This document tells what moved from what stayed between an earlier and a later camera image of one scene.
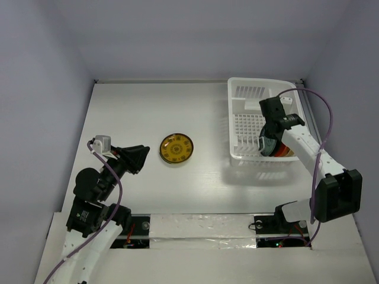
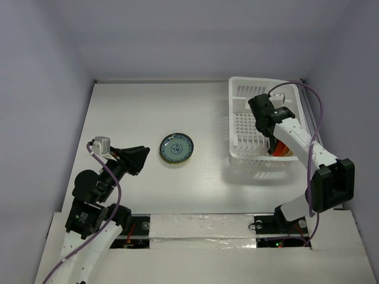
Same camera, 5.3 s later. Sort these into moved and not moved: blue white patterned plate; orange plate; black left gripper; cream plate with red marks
Moved: blue white patterned plate
Not moved: orange plate; cream plate with red marks; black left gripper
